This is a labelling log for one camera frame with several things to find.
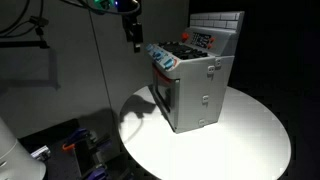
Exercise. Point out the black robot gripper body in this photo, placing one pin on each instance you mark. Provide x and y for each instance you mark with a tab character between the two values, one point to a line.
132	27

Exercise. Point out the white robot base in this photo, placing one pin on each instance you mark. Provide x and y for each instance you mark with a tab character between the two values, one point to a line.
16	156

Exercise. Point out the robot arm with green light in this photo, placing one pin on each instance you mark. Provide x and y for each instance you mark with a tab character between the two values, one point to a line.
110	4

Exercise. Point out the red round stove knob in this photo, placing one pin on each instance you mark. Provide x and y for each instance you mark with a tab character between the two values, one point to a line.
185	36

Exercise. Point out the orange stove button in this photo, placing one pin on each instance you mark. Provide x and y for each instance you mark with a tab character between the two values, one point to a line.
209	46
212	39

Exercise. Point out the grey toy stove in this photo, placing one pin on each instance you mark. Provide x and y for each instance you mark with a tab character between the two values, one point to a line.
200	86

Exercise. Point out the dark purple spring clamp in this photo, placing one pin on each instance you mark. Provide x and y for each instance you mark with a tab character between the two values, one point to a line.
104	142

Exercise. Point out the black mounting bar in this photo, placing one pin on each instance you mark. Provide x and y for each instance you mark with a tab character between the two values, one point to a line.
23	44

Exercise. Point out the purple clamp with orange tip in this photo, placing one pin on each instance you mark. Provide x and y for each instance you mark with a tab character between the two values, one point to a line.
75	138

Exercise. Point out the black base platform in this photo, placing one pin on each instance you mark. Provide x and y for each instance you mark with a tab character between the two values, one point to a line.
63	160

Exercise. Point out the silver and purple clamp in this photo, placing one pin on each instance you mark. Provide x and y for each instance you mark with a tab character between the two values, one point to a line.
41	153

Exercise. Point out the black clamp head on mount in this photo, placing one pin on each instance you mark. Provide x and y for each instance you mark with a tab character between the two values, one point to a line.
39	22

